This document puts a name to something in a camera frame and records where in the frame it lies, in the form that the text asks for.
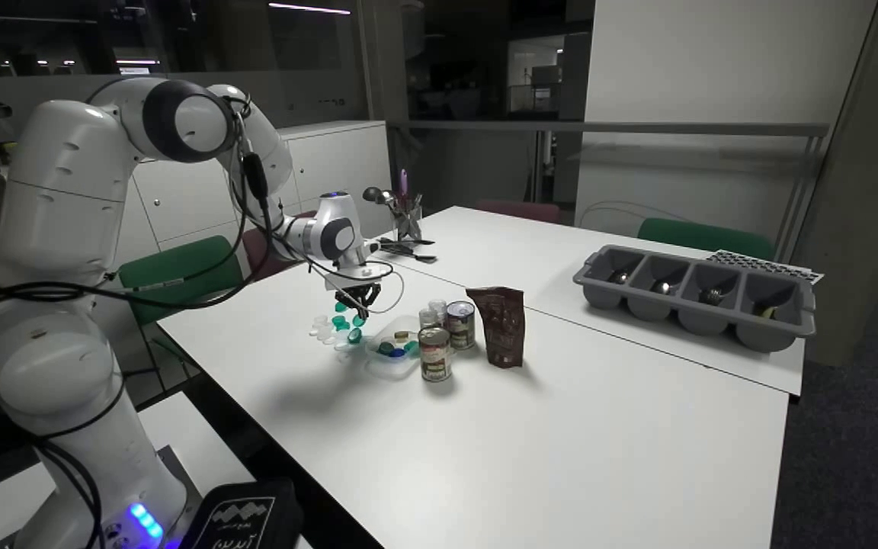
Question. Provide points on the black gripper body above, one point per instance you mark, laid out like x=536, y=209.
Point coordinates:
x=358, y=282

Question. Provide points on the green bottle cap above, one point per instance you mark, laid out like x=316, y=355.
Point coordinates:
x=340, y=325
x=392, y=349
x=346, y=309

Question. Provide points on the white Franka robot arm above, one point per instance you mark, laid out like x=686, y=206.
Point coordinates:
x=52, y=201

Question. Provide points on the green cap with white inside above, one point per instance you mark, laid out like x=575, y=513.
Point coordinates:
x=354, y=332

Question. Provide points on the white bowl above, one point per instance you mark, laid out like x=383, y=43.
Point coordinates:
x=398, y=355

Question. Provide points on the small glass jar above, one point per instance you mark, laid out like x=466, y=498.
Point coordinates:
x=429, y=313
x=461, y=325

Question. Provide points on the metal utensil holder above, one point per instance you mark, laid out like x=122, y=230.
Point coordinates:
x=406, y=227

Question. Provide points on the small can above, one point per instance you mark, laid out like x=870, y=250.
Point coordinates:
x=435, y=353

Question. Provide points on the shiny metal spoon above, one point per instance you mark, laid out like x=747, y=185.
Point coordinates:
x=373, y=193

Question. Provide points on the purple utensil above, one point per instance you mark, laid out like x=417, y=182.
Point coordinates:
x=402, y=182

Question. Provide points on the white cabinet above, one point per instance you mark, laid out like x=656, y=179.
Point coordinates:
x=328, y=161

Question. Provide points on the green chair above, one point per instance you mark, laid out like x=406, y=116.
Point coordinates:
x=704, y=235
x=180, y=275

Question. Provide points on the black box device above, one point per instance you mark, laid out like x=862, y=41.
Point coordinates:
x=244, y=518

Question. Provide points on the gray cutlery tray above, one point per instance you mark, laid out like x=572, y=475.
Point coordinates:
x=698, y=296

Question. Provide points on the gray mesh rack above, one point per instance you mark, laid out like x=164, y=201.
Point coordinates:
x=768, y=267

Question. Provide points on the gray wall handrail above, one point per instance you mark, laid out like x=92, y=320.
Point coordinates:
x=601, y=125

